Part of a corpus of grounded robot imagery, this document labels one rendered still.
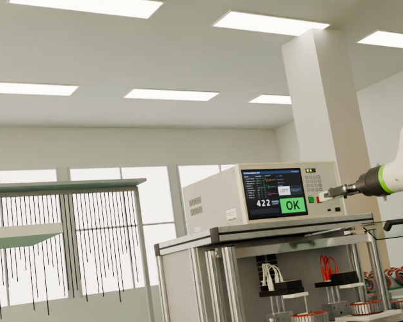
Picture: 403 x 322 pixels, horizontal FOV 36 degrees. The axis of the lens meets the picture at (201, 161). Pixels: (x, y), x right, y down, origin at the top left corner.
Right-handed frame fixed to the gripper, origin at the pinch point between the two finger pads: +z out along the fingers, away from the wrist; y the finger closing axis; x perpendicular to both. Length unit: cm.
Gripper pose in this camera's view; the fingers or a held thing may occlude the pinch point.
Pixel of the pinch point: (330, 195)
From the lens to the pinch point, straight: 210.8
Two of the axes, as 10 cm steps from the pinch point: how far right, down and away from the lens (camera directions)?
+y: 8.5, -0.2, 5.3
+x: -1.5, -9.7, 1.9
